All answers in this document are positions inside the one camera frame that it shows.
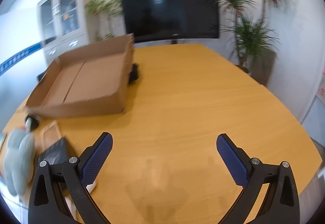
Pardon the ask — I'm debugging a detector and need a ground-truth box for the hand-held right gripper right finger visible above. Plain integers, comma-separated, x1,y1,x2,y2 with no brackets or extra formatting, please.
216,134,300,224

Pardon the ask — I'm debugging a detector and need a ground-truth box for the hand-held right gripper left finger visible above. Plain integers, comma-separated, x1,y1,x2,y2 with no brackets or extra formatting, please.
28,132,113,224

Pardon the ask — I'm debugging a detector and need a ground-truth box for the black product box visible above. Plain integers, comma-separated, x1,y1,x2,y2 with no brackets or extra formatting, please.
38,138,69,166

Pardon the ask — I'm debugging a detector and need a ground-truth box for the white clear phone case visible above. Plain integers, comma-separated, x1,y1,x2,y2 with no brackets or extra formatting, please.
41,121,62,149

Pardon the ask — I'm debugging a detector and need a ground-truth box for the black and white toy figure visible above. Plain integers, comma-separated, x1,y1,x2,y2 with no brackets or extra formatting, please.
25,115,40,130

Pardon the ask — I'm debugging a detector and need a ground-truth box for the brown cardboard box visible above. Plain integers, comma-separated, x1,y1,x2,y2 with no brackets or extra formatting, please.
24,33,135,119

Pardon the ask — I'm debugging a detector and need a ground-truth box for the light blue plush toy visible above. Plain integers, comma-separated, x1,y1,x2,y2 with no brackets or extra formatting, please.
1,126,36,195

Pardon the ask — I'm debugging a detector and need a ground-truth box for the black object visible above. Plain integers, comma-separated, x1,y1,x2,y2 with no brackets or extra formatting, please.
128,63,140,83

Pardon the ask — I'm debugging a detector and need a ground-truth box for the tall palm-like potted plant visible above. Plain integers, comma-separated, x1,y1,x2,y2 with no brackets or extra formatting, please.
213,0,296,85

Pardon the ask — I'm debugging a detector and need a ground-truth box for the small leafy green plant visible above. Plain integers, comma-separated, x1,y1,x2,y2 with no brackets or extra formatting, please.
85,0,124,40

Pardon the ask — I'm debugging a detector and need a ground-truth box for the grey glass door cabinet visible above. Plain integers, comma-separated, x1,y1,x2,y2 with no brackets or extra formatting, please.
37,0,90,65

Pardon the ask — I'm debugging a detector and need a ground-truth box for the black flat screen television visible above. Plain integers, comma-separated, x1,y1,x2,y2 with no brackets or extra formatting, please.
120,0,220,44

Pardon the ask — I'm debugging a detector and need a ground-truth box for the wall poster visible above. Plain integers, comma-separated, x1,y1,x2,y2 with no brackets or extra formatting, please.
316,61,325,102

